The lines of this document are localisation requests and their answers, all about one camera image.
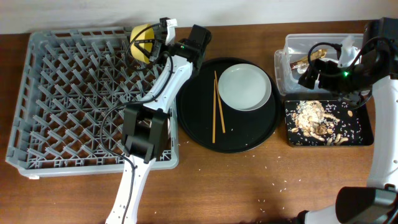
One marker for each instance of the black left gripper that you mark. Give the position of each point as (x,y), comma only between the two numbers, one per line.
(157,53)

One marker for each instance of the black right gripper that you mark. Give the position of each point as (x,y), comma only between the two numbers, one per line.
(329,68)

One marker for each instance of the yellow bowl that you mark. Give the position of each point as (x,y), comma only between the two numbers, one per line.
(140,33)

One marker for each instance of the gold snack wrapper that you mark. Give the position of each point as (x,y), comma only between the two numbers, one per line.
(304,60)

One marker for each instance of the pale grey plate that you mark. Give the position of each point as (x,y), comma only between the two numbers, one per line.
(244,87)

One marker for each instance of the wooden chopstick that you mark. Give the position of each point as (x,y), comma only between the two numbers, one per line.
(219,103)
(214,113)

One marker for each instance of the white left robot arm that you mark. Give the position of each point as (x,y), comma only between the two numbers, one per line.
(145,130)

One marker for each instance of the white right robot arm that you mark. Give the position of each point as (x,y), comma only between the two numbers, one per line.
(372,69)

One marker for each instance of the clear plastic waste bin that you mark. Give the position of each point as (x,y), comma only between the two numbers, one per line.
(297,47)

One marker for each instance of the black rectangular waste tray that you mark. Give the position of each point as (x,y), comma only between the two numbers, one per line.
(356,122)

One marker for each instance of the grey dishwasher rack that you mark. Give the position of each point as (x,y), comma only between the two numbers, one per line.
(63,123)

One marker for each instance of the food scraps pile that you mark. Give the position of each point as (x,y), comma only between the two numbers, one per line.
(312,123)

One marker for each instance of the round black tray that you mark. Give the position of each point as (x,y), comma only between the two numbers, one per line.
(245,130)

